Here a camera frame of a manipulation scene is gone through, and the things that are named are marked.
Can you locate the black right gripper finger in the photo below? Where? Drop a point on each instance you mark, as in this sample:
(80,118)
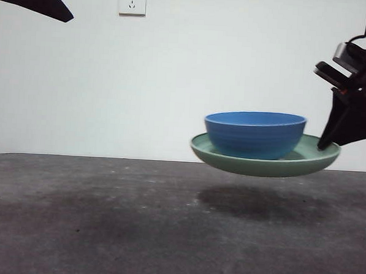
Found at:
(363,122)
(332,123)

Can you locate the blue ribbed bowl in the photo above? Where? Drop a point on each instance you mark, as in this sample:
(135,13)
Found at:
(253,137)

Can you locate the pale green plate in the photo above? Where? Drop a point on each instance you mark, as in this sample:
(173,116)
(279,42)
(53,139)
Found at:
(261,167)

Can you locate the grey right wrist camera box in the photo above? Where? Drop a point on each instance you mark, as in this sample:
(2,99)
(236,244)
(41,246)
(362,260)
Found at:
(343,58)

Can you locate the white wall socket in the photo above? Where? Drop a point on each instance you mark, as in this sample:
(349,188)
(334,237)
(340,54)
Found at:
(132,0)

